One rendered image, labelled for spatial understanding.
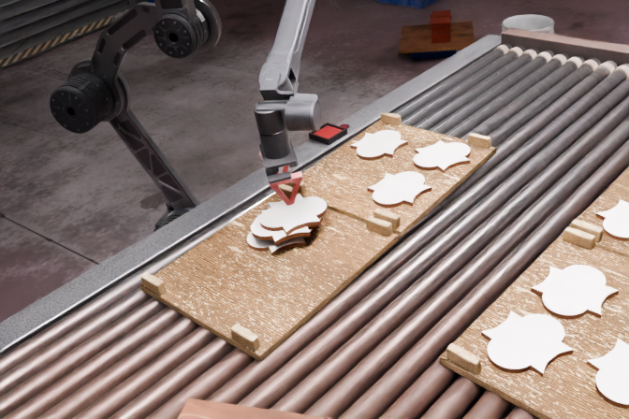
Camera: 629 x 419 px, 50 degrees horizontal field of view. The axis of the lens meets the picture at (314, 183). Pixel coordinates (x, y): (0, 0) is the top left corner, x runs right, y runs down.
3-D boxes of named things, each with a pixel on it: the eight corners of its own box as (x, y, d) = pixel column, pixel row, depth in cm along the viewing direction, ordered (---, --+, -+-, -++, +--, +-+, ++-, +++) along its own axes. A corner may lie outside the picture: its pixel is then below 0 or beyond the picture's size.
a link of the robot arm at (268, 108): (257, 94, 134) (248, 108, 130) (290, 93, 132) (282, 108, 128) (264, 125, 138) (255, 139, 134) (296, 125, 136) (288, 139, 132)
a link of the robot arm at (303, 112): (277, 94, 142) (264, 67, 135) (329, 93, 139) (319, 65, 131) (266, 142, 136) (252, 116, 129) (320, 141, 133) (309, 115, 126)
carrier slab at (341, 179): (281, 194, 164) (280, 188, 163) (381, 123, 188) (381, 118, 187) (401, 238, 142) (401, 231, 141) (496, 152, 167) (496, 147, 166)
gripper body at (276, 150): (290, 144, 143) (284, 113, 139) (299, 167, 134) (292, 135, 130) (260, 151, 142) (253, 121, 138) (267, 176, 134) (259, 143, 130)
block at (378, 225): (365, 229, 144) (364, 218, 142) (371, 224, 145) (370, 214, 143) (388, 238, 140) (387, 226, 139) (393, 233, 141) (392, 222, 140)
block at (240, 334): (231, 339, 120) (228, 327, 119) (239, 333, 122) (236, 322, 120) (255, 353, 117) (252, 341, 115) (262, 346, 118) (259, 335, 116)
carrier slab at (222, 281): (140, 290, 138) (138, 284, 137) (278, 195, 163) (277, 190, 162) (260, 363, 117) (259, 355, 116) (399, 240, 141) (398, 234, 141)
